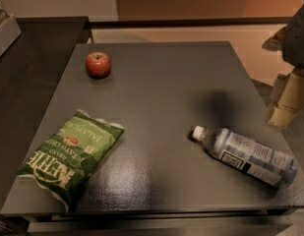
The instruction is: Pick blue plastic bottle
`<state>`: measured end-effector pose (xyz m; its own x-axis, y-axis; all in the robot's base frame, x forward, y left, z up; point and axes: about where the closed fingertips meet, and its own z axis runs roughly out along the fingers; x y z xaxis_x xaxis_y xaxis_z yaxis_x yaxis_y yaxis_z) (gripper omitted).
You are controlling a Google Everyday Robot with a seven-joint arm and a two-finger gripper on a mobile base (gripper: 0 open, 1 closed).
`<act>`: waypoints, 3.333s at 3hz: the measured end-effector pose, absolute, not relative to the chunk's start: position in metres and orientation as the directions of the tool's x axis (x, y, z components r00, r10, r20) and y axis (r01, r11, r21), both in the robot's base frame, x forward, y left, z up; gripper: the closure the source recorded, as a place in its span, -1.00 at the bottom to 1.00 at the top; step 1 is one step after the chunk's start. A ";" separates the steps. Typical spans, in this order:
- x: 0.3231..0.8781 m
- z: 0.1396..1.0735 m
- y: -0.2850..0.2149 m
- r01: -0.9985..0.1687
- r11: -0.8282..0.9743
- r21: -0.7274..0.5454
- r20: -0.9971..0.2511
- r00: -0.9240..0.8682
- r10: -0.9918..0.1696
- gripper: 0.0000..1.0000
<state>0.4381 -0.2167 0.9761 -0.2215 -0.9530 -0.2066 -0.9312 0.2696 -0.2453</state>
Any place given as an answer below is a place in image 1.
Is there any red apple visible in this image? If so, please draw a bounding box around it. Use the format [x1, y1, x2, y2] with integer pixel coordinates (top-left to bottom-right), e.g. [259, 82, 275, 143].
[86, 52, 111, 79]

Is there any blue plastic water bottle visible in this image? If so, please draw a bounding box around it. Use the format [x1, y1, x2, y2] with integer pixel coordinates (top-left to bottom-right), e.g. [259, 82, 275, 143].
[192, 126, 298, 188]

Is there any grey box on counter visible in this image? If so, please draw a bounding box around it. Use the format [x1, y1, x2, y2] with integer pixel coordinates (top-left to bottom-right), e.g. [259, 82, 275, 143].
[0, 15, 22, 57]

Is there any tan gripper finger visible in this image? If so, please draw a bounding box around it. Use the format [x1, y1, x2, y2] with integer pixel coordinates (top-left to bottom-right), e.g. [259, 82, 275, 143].
[267, 67, 304, 128]
[262, 27, 286, 51]

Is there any green kettle chips bag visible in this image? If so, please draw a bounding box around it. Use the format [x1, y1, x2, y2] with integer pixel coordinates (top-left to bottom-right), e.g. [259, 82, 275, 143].
[17, 109, 124, 211]

